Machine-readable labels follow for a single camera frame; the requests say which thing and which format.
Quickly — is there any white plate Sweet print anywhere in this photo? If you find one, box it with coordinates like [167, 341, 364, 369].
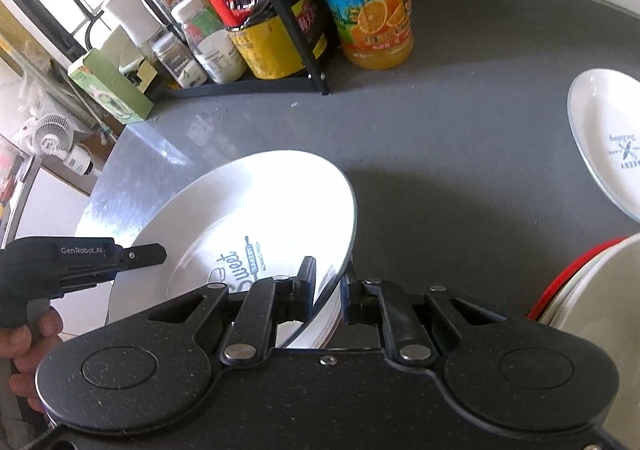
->
[106, 150, 357, 346]

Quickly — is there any white bowl yellow pattern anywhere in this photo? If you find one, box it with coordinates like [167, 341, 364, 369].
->
[556, 234, 639, 449]

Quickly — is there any white plate Bakery print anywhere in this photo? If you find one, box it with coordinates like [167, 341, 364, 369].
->
[567, 69, 640, 222]

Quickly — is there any white plate with flower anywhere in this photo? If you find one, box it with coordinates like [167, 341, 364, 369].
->
[283, 276, 342, 349]

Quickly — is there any plain white bowl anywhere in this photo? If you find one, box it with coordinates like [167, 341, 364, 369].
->
[538, 241, 623, 326]

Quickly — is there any black kitchen rack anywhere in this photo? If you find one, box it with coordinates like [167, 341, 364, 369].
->
[162, 0, 333, 84]

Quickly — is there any person's left hand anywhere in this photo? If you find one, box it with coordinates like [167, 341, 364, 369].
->
[1, 307, 63, 413]

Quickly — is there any small white fan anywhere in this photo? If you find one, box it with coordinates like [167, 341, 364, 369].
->
[32, 114, 94, 176]

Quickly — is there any green carton box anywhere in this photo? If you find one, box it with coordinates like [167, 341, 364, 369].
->
[66, 49, 153, 125]

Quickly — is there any clear salt shaker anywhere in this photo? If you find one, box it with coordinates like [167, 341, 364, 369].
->
[152, 33, 208, 88]

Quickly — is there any dark soy sauce jug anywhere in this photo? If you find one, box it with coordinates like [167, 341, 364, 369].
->
[231, 0, 337, 80]

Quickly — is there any white label jar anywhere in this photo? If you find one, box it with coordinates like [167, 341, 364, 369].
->
[171, 0, 247, 84]

